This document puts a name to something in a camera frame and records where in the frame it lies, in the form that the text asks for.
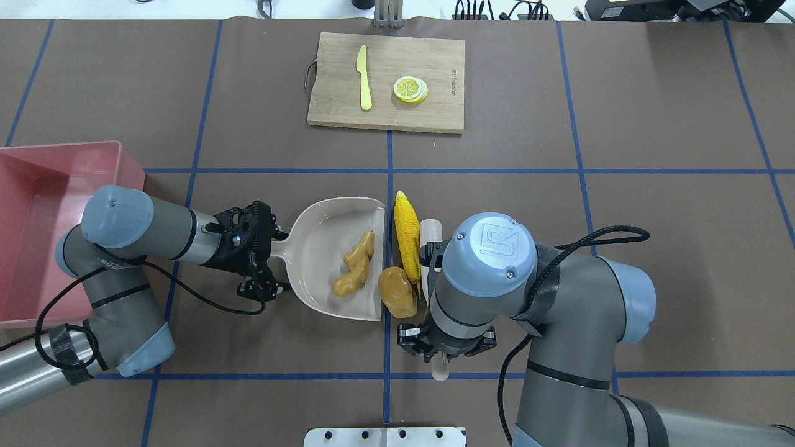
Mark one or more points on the beige hand brush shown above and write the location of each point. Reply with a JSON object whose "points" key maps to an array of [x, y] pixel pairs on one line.
{"points": [[431, 231]]}

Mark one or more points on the beige plastic dustpan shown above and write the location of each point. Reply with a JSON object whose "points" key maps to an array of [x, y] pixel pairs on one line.
{"points": [[314, 251]]}

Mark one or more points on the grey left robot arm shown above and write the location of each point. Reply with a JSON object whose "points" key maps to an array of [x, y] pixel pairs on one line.
{"points": [[108, 317]]}

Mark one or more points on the bamboo cutting board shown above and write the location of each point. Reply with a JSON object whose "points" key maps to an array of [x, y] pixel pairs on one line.
{"points": [[335, 94]]}

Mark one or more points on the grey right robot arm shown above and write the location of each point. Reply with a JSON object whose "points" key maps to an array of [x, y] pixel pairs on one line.
{"points": [[575, 310]]}

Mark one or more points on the pink plastic bin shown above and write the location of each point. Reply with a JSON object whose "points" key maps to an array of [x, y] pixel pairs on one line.
{"points": [[44, 189]]}

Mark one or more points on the brown toy potato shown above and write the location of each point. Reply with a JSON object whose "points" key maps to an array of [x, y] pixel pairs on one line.
{"points": [[397, 292]]}

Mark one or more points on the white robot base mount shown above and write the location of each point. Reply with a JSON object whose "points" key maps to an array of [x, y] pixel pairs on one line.
{"points": [[387, 436]]}

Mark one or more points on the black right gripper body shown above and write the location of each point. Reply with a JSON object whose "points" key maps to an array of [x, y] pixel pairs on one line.
{"points": [[411, 336]]}

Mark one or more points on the tan toy ginger root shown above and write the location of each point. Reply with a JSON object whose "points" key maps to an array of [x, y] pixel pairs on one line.
{"points": [[357, 261]]}

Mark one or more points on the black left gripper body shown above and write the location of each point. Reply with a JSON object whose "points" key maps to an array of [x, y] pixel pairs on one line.
{"points": [[231, 257]]}

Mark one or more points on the yellow lemon slices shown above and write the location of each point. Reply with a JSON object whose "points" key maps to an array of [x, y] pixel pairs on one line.
{"points": [[410, 89]]}

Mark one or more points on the yellow toy corn cob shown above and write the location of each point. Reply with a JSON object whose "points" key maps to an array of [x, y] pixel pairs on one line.
{"points": [[407, 228]]}

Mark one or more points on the yellow plastic knife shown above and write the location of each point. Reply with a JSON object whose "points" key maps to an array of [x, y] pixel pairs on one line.
{"points": [[361, 66]]}

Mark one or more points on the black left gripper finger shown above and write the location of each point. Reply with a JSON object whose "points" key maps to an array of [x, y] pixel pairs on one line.
{"points": [[262, 288], [277, 234]]}

